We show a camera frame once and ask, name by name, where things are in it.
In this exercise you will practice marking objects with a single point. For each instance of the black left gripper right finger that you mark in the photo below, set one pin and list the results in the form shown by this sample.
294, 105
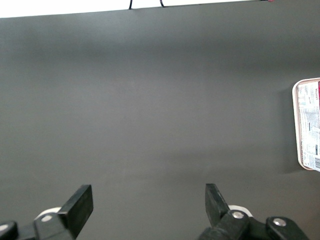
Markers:
217, 210

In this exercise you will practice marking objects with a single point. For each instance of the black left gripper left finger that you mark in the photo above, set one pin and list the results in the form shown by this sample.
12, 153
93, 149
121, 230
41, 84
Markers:
75, 212

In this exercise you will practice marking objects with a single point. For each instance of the white rectangular tray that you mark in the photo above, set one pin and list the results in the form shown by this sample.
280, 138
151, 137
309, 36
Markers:
295, 120

